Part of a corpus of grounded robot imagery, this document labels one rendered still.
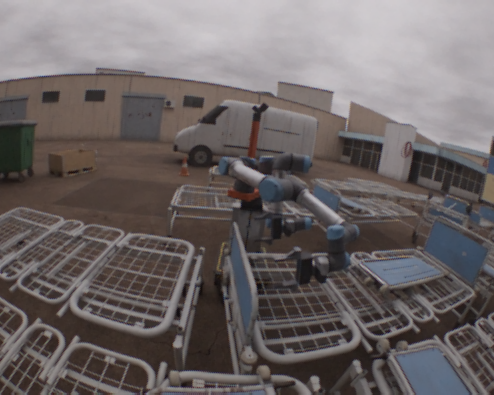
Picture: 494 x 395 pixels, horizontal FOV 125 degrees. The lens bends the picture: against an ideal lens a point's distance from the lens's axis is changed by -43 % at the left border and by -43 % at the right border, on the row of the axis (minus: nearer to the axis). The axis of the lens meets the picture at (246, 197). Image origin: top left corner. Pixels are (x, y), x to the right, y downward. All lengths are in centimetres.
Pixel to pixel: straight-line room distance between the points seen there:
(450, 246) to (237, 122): 722
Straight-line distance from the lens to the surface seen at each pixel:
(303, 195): 116
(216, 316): 178
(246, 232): 175
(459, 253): 243
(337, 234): 94
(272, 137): 849
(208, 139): 790
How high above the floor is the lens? 129
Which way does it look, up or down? 16 degrees down
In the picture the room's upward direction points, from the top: 8 degrees clockwise
